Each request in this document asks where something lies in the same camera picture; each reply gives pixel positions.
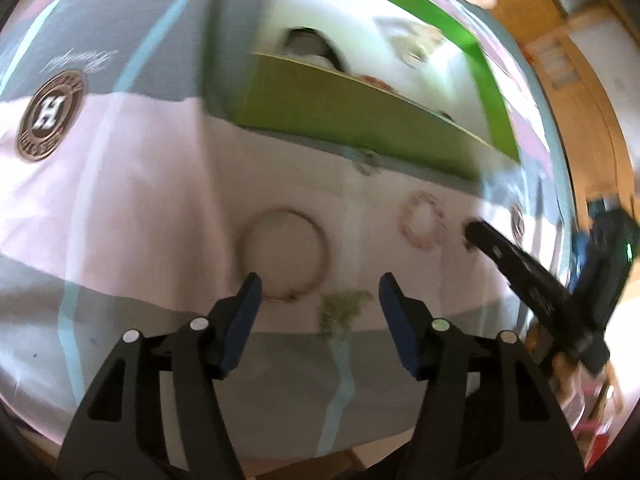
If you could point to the striped patterned bed sheet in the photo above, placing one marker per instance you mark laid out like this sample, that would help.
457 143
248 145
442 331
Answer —
124 189

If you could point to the thin metal bangle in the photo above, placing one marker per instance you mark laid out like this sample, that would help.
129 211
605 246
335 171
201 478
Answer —
288 249

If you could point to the green bead cluster jewelry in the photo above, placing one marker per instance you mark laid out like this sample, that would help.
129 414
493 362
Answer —
338 311

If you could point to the green cardboard box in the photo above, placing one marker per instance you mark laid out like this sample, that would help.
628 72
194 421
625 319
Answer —
448 115

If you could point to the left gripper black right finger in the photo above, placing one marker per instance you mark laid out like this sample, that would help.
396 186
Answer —
487 411

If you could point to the wooden wardrobe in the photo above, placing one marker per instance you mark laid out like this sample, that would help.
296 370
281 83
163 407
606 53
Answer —
585 54

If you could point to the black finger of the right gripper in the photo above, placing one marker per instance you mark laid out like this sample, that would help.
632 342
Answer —
532 283

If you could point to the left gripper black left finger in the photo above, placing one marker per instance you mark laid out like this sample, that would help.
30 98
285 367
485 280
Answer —
152 412

